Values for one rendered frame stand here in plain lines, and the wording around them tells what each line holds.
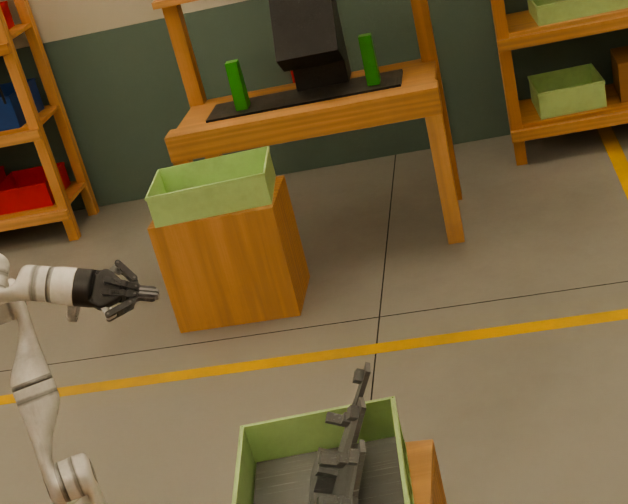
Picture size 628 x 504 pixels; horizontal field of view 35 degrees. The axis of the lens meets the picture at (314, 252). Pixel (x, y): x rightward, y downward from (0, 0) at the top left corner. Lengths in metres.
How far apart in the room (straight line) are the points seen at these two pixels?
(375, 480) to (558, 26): 4.17
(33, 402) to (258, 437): 0.68
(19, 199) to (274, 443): 4.74
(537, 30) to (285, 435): 4.05
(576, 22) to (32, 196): 3.73
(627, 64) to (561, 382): 2.70
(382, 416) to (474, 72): 4.52
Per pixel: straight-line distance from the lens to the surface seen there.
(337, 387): 4.57
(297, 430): 2.70
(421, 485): 2.63
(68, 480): 2.31
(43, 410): 2.31
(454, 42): 6.89
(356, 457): 2.18
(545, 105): 6.46
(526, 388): 4.32
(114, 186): 7.58
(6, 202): 7.26
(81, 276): 1.97
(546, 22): 6.31
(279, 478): 2.67
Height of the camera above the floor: 2.41
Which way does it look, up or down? 24 degrees down
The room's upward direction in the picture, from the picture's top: 14 degrees counter-clockwise
